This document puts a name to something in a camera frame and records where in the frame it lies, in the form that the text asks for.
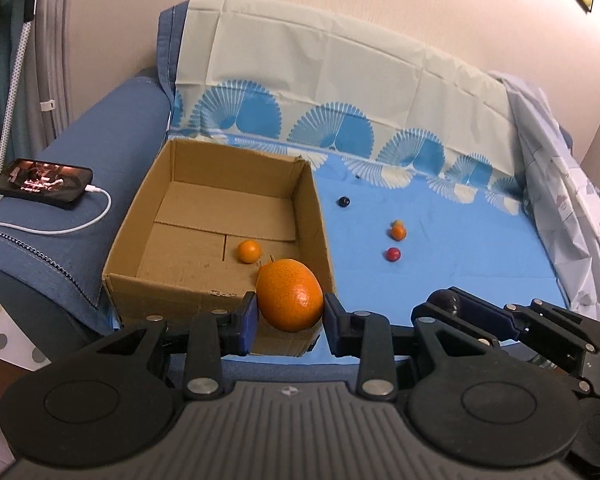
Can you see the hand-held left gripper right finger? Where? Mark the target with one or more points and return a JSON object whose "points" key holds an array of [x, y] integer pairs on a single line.
{"points": [[333, 326]]}

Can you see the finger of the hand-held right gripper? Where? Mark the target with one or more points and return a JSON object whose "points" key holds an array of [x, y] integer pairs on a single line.
{"points": [[485, 312], [555, 355]]}

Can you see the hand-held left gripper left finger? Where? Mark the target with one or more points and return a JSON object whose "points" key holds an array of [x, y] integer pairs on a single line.
{"points": [[248, 321]]}

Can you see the orange kumquat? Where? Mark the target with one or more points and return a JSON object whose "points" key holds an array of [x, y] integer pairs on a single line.
{"points": [[290, 295], [249, 251], [398, 232]]}

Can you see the brown cardboard box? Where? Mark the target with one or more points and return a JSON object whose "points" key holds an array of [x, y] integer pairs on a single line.
{"points": [[190, 240]]}

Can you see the red cherry tomato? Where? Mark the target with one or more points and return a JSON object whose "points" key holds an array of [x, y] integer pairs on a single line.
{"points": [[393, 254]]}

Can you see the white patterned cloth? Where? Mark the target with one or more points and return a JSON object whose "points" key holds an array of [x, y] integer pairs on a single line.
{"points": [[570, 185]]}

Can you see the blue fabric sofa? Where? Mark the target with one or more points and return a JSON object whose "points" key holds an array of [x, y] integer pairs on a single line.
{"points": [[80, 160]]}

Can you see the white dotted panel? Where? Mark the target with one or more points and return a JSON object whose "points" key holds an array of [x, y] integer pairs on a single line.
{"points": [[15, 345]]}

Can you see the black smartphone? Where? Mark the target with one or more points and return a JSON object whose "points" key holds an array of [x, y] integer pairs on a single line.
{"points": [[42, 182]]}

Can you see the blue fan-patterned cloth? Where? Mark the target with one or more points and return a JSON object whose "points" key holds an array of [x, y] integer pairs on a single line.
{"points": [[305, 70]]}

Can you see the white plastic clip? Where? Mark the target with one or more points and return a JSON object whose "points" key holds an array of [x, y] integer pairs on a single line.
{"points": [[47, 105]]}

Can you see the grey curtain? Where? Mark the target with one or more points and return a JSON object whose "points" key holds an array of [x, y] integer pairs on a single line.
{"points": [[55, 35]]}

